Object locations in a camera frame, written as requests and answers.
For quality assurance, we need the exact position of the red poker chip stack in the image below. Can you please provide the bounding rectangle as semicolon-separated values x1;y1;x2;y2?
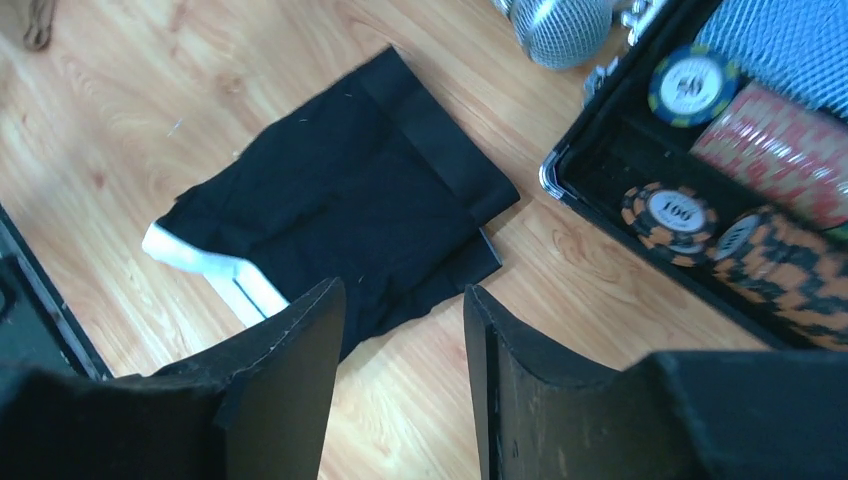
690;83;847;230

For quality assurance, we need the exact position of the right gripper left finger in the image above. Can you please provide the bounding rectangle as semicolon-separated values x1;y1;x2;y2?
1;279;346;479

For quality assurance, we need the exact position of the blue playing card deck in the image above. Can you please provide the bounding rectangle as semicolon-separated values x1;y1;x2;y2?
695;0;847;120

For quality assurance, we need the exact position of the orange 100 poker chip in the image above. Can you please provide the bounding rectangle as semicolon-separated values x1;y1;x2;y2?
621;182;718;267

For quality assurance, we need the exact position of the black poker chip case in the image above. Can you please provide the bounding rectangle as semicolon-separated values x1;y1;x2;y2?
540;1;847;349

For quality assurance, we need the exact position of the tan cloth in pile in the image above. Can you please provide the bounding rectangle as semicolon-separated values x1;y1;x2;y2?
22;0;58;52

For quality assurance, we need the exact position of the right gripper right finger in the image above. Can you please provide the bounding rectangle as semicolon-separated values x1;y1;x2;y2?
463;285;847;479

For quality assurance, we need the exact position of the black Junhao underwear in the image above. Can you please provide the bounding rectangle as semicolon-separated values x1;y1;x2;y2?
142;47;519;356

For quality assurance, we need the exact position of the orange black chip stack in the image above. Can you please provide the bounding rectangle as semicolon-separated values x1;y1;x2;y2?
708;205;847;351

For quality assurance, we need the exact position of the blue 50 poker chip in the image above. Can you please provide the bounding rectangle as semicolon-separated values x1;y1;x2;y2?
647;44;740;128

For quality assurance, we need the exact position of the wooden compartment display box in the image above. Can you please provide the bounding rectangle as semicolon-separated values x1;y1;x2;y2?
1;211;113;380

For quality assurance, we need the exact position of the rhinestone silver microphone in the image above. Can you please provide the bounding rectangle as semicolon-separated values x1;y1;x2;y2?
491;0;616;70

